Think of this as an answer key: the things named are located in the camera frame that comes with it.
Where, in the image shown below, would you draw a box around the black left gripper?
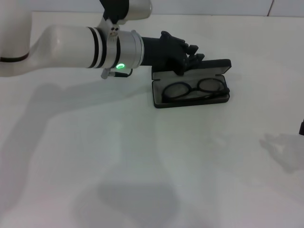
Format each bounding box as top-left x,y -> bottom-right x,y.
140,30 -> 205,77

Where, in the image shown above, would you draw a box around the black glasses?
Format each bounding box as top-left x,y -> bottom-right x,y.
161,78 -> 230,103

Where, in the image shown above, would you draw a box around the black glasses case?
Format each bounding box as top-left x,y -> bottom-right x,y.
151,58 -> 232,109

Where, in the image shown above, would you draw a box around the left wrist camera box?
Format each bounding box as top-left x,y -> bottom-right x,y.
98,0 -> 152,26

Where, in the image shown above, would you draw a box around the left arm wrist cable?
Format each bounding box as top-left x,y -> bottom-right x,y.
100,67 -> 133,79

